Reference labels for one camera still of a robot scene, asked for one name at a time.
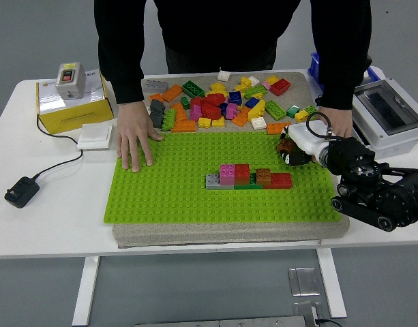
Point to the person's left hand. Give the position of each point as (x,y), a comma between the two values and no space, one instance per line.
(340,121)

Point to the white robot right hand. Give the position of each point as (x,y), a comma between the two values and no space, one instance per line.
(307,138)

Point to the person's right hand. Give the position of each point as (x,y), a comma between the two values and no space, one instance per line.
(133,126)

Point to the brown square toy brick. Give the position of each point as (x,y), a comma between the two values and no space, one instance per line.
(285,145)
(264,175)

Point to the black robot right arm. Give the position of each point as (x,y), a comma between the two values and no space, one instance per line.
(382,197)

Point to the person's right forearm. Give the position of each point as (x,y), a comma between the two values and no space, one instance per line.
(127,81)

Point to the person's left forearm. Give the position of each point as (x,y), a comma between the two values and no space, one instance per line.
(341,85)

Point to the lime green toy brick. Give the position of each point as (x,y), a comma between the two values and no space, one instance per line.
(254,91)
(311,109)
(168,119)

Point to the teal and white brick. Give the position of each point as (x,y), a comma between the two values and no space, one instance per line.
(293,111)

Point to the dark grey toy brick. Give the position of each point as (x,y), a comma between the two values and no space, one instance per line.
(157,105)

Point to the orange long toy brick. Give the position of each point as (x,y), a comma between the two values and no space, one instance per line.
(183,126)
(275,128)

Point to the small orange toy brick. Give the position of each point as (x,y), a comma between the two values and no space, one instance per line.
(155,97)

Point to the lime green long brick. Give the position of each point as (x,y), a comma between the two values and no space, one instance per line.
(275,109)

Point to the grey long toy brick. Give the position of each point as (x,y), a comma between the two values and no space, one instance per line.
(156,85)

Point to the white toy brick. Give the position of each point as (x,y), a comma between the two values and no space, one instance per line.
(254,80)
(259,123)
(224,75)

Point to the red long built brick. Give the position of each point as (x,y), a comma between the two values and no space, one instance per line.
(280,180)

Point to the small dark green brick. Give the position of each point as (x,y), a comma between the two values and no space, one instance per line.
(185,102)

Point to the yellow sloped toy brick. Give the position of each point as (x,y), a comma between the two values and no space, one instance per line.
(257,110)

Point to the large red toy brick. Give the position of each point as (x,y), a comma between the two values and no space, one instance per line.
(280,86)

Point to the small pink toy brick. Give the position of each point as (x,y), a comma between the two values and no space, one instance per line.
(266,85)

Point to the dark green long brick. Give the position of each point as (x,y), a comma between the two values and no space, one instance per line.
(193,88)

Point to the red square built brick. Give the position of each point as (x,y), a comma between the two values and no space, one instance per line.
(242,173)

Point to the pink built toy brick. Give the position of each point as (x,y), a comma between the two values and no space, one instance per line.
(227,173)

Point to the dark blue toy brick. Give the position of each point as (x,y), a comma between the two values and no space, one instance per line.
(223,108)

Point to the green studded baseplate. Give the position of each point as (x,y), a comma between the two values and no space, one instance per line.
(178,204)

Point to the grey built toy brick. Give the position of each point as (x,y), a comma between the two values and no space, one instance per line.
(212,180)

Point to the white power socket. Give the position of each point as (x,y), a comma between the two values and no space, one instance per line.
(367,81)

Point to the blue plastic bin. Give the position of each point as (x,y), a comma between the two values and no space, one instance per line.
(314,68)

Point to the yellow cardboard box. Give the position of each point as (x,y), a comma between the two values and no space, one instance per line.
(75,116)

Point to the black charger plug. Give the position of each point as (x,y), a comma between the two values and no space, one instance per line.
(369,61)

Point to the grey-brown foam mat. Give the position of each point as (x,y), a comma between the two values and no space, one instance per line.
(229,235)

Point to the black power adapter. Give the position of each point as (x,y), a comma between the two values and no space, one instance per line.
(21,192)

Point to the person's torso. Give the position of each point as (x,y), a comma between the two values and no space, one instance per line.
(222,27)

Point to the silver floor plate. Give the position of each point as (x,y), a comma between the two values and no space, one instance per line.
(304,281)

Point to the white table leg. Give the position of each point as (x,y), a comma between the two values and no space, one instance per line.
(86,289)
(331,282)

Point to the grey metal bar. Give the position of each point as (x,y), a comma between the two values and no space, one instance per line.
(222,323)

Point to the white square wall switch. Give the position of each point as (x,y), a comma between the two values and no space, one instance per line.
(94,136)

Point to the grey enclosure with clear lid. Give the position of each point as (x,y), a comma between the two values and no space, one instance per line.
(386,109)

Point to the grey push-button switch box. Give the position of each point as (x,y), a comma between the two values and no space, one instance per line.
(70,85)

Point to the silver floor bracket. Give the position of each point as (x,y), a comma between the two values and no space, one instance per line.
(309,311)

